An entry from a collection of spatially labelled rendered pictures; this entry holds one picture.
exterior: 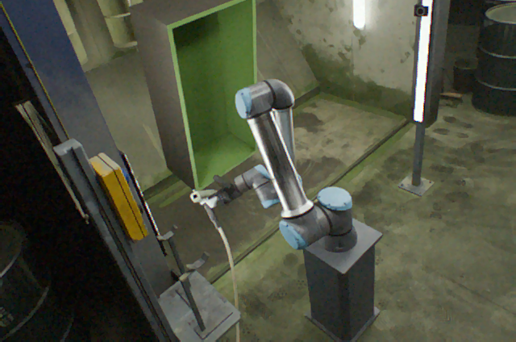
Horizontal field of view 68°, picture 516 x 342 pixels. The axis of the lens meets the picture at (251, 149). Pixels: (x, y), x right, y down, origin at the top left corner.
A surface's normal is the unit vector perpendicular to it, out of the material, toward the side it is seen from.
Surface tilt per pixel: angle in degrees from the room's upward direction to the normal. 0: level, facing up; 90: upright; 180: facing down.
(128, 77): 57
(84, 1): 90
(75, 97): 90
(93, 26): 90
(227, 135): 11
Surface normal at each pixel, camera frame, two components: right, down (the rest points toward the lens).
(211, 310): -0.17, -0.82
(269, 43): 0.46, -0.18
